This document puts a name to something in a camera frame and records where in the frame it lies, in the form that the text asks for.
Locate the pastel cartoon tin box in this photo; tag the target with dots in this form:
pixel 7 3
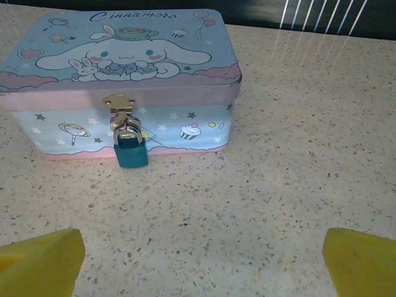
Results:
pixel 123 62

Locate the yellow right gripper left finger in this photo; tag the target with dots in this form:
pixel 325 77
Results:
pixel 37 266

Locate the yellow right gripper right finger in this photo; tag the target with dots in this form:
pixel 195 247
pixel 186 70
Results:
pixel 362 266

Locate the gold box hasp latch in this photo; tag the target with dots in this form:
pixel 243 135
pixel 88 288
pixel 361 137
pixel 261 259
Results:
pixel 119 102

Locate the small teal padlock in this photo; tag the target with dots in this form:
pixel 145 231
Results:
pixel 131 154

